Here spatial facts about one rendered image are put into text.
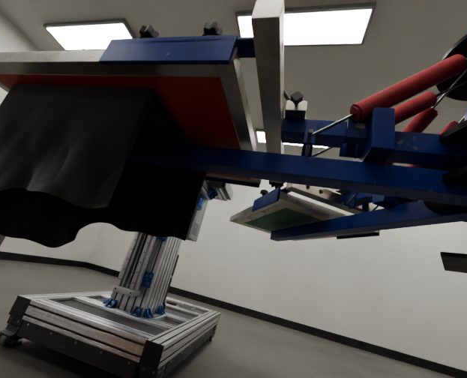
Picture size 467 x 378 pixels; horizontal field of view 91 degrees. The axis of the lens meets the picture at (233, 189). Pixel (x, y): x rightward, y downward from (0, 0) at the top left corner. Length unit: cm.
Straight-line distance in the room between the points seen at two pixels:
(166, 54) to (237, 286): 417
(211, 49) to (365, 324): 441
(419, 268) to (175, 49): 473
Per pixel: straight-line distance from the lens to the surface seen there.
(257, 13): 50
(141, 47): 61
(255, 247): 446
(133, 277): 161
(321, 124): 72
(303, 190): 107
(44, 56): 81
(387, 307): 467
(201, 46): 54
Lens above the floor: 58
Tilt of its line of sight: 20 degrees up
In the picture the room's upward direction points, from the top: 14 degrees clockwise
